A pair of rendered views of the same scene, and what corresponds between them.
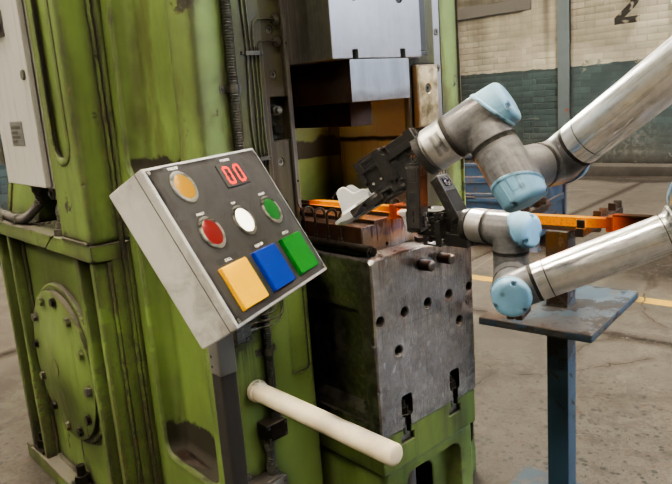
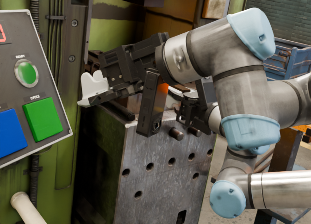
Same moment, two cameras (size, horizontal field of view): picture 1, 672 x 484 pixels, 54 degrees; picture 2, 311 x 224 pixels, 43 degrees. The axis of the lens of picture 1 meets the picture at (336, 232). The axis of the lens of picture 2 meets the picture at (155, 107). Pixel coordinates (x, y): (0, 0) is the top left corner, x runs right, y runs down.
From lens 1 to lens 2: 50 cm
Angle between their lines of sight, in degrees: 8
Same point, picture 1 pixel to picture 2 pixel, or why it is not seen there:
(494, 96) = (250, 24)
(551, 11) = not seen: outside the picture
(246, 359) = (14, 176)
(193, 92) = not seen: outside the picture
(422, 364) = (156, 206)
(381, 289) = (132, 147)
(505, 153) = (245, 90)
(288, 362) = (52, 181)
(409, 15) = not seen: outside the picture
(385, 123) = (180, 7)
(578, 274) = (291, 199)
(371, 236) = (136, 102)
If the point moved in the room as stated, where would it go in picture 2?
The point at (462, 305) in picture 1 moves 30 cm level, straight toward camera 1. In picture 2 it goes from (201, 165) to (184, 214)
